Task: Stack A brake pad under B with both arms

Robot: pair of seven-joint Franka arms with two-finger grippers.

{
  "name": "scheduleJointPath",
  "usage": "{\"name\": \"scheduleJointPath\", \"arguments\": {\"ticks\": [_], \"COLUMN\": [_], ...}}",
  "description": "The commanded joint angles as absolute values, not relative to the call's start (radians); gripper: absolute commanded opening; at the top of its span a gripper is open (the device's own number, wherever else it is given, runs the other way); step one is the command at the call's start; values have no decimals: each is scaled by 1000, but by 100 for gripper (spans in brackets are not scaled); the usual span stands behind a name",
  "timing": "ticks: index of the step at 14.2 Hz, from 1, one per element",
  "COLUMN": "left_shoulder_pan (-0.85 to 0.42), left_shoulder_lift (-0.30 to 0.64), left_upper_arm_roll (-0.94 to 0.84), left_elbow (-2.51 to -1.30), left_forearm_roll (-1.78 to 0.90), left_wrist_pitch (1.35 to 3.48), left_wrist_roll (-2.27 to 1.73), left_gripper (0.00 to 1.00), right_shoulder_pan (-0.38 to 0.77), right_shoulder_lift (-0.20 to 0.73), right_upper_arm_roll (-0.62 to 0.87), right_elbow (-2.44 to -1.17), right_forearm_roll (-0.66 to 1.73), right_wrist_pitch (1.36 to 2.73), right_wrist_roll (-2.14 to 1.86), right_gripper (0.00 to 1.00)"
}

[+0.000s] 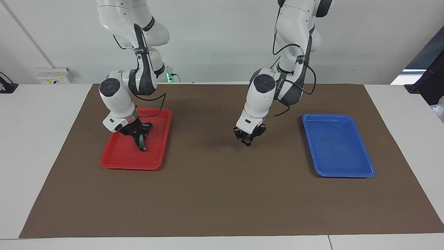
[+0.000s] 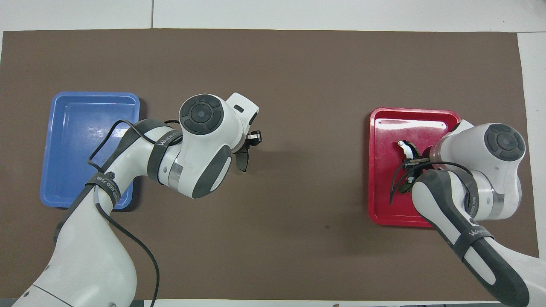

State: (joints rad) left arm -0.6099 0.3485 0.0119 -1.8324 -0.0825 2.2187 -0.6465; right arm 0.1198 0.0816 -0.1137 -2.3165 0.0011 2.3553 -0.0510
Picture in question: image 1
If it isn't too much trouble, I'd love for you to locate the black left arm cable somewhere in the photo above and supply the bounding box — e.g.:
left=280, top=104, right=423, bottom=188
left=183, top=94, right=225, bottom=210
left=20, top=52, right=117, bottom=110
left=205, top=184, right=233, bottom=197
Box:
left=265, top=3, right=317, bottom=118

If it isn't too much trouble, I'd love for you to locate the brown table mat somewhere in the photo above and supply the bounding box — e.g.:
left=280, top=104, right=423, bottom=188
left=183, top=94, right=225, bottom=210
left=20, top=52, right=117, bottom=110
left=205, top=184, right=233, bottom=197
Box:
left=19, top=83, right=444, bottom=239

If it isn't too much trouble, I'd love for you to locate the black chair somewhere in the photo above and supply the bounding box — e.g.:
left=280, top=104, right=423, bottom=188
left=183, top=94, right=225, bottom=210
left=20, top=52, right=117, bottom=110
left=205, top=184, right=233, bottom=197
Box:
left=404, top=50, right=444, bottom=106

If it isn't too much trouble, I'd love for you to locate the clear plastic bag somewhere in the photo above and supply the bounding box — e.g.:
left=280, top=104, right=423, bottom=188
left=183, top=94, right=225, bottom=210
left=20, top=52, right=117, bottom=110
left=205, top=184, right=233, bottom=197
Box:
left=432, top=97, right=444, bottom=124

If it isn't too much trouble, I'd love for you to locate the black table clamp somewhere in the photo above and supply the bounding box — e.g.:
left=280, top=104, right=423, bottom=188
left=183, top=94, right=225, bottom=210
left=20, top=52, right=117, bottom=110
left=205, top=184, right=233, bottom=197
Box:
left=0, top=72, right=18, bottom=93

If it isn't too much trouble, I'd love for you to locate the white wall socket box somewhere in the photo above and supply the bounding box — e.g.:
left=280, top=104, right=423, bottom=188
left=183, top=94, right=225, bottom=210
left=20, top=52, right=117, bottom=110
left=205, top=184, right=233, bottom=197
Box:
left=36, top=67, right=74, bottom=85

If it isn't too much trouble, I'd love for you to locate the red plastic tray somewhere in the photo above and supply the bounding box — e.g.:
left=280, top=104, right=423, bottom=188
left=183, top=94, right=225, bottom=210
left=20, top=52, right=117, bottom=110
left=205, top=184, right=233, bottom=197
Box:
left=100, top=107, right=173, bottom=170

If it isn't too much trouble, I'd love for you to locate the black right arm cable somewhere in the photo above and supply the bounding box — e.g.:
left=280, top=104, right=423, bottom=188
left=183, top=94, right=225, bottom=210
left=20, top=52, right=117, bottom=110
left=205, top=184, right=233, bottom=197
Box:
left=113, top=35, right=167, bottom=117

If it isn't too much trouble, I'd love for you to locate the blue plastic tray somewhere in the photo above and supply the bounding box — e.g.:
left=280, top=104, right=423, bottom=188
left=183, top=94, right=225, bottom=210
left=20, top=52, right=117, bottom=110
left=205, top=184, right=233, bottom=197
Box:
left=302, top=113, right=376, bottom=178

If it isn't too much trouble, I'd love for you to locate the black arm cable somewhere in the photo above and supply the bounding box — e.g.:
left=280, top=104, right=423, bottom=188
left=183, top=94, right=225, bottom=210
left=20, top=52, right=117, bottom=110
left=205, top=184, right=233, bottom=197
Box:
left=113, top=35, right=167, bottom=117
left=265, top=3, right=317, bottom=118

